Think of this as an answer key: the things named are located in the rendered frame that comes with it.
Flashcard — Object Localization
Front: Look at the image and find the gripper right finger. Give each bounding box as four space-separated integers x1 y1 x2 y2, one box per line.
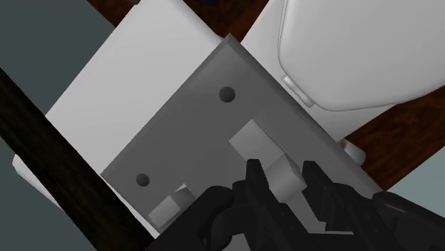
302 160 445 251

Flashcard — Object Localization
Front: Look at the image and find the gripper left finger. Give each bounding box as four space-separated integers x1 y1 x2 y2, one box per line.
145 159 315 251

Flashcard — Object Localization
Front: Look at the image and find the large pale grey block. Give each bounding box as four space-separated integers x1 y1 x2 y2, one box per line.
228 119 309 203

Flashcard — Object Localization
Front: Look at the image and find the small pale grey block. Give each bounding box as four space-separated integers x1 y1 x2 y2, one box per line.
147 184 198 229

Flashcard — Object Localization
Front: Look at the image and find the grey slab with two holes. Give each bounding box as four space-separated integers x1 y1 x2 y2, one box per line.
101 34 383 251

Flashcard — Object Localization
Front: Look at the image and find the dark brown wooden beam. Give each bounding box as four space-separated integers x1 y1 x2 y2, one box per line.
0 67 155 251

